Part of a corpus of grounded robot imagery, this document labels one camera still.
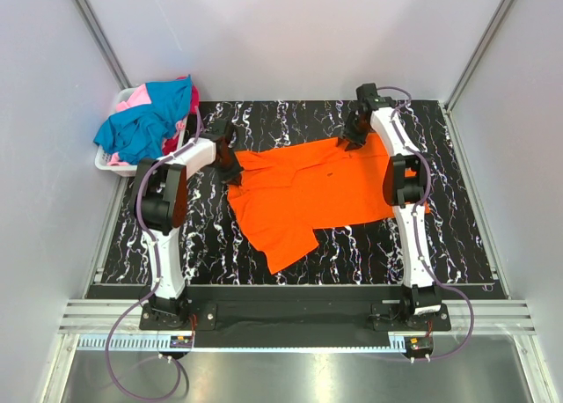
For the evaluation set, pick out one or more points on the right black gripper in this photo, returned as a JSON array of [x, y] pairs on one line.
[[355, 141]]

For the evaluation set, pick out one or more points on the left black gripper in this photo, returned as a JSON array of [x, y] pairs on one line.
[[233, 176]]

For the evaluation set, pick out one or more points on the orange t shirt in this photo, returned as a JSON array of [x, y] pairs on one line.
[[287, 194]]

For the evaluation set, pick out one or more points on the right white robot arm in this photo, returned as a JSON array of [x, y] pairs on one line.
[[406, 188]]

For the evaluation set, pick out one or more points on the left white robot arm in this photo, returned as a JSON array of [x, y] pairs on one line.
[[159, 204]]

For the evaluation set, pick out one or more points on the blue t shirt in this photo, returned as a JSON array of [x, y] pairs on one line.
[[139, 131]]

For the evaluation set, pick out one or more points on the light pink t shirt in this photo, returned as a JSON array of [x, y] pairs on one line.
[[140, 96]]

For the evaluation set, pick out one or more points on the black marble pattern mat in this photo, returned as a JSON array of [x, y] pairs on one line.
[[213, 249]]

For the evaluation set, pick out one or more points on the white plastic laundry basket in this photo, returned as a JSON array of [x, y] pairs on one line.
[[101, 159]]

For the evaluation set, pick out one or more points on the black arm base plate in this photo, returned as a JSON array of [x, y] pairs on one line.
[[381, 316]]

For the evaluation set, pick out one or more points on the aluminium front rail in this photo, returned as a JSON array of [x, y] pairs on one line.
[[484, 316]]

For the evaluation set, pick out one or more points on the white slotted cable duct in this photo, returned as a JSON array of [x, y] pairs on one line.
[[242, 343]]

